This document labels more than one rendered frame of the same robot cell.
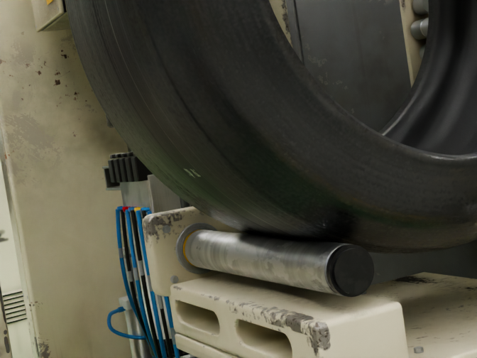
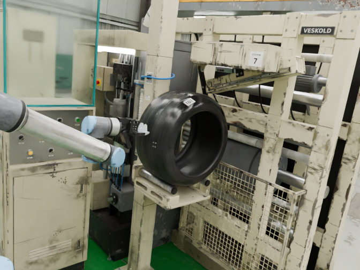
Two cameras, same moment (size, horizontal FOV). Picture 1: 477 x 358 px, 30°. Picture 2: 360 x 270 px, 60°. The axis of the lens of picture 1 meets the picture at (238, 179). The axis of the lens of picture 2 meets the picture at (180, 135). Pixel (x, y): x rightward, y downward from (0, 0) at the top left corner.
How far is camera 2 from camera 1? 1.16 m
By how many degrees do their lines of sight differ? 20
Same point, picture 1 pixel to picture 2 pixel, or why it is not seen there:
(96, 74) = (140, 151)
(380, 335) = (175, 200)
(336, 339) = (170, 200)
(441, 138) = (186, 158)
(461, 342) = (185, 200)
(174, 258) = (137, 173)
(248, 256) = (155, 180)
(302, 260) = (166, 187)
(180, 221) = (140, 166)
